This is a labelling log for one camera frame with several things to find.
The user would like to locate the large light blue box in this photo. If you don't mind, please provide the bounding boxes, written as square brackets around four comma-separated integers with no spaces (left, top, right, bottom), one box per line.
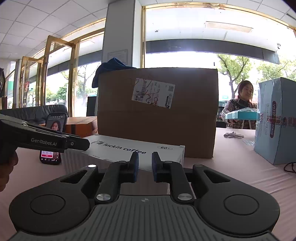
[254,77,296,165]

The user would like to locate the flat teal box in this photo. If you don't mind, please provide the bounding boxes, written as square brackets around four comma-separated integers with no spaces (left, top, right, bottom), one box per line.
[225,108,257,121]

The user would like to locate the smartphone on stand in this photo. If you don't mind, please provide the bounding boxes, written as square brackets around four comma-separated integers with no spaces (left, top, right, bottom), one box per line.
[39,112,68,165]

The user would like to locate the woman in plaid shirt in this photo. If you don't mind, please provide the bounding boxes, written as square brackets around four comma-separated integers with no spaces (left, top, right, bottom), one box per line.
[221,80,257,130]

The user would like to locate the wooden side table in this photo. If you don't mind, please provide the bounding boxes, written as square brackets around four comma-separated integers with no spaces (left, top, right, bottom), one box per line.
[40,114,98,138]

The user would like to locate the brown cardboard box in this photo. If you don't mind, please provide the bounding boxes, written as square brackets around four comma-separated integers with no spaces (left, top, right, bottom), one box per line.
[97,68,219,159]

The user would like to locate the grey gloves on table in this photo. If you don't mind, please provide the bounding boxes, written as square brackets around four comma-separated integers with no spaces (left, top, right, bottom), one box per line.
[224,132,244,138]

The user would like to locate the blue cloth on box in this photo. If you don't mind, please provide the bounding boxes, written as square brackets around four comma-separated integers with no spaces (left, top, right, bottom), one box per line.
[92,58,135,88]

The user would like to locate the white luckin coffee box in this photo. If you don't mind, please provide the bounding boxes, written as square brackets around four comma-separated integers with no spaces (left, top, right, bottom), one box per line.
[62,134,185,173]

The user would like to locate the black cable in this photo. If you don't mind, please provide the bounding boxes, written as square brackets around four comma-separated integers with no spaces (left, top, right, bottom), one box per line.
[283,161,296,174]

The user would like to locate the person's left hand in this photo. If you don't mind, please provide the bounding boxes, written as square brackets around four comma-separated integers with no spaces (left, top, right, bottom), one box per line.
[0,151,19,192]

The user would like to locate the black leather sofa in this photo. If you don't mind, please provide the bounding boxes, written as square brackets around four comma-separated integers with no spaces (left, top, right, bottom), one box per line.
[0,104,69,125]

